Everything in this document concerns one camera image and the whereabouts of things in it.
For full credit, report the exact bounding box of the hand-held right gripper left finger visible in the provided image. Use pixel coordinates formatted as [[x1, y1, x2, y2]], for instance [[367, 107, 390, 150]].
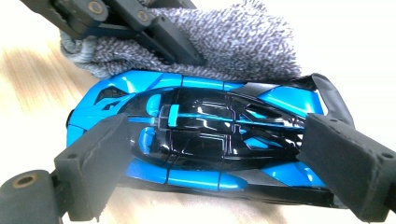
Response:
[[54, 112, 133, 222]]

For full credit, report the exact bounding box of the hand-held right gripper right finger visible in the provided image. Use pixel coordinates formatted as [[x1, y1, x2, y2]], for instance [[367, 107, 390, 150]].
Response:
[[298, 112, 396, 223]]

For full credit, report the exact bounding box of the blue and black toy car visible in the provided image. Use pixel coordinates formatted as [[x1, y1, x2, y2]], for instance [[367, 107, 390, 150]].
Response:
[[65, 69, 356, 209]]

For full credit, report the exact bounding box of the grey terry cloth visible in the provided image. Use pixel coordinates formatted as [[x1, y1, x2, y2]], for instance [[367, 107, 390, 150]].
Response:
[[59, 0, 302, 82]]

